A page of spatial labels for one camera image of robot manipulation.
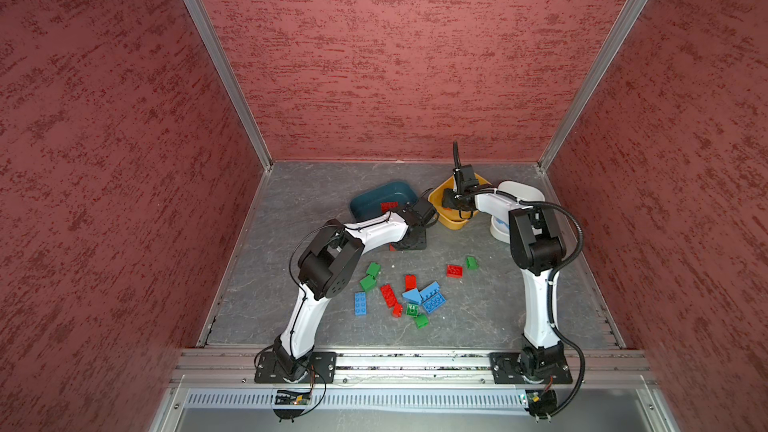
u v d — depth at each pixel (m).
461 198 0.81
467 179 0.86
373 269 0.90
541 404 0.71
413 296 0.85
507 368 0.74
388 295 0.85
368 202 1.07
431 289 0.85
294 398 0.71
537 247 0.58
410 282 0.87
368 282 0.87
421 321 0.80
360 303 0.83
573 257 0.54
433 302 0.85
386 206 1.06
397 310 0.82
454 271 0.90
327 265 0.54
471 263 0.91
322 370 0.74
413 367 0.76
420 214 0.77
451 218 0.98
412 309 0.85
